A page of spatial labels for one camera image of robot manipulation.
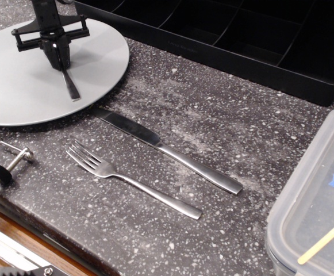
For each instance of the clear plastic container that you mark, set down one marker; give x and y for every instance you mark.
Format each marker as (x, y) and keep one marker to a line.
(304, 211)

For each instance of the silver table knife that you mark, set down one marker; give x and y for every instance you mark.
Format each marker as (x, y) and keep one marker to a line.
(151, 138)

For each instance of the wooden stick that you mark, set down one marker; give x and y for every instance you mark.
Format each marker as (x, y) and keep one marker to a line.
(316, 248)

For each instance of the black compartment organizer tray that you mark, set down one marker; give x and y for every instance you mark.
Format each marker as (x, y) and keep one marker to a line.
(285, 45)

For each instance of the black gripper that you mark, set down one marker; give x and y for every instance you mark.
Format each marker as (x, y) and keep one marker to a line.
(51, 28)

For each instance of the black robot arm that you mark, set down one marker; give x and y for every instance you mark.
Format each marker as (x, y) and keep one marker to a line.
(47, 8)

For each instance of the metal bracket with screw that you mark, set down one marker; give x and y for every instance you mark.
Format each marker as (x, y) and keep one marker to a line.
(24, 259)

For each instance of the grey round plate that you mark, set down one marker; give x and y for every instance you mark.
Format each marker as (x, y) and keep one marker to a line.
(31, 91)

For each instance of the silver metal fork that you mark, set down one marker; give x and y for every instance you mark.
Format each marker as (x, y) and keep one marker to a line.
(101, 168)

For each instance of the silver metal spoon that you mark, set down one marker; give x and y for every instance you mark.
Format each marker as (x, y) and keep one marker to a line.
(72, 90)

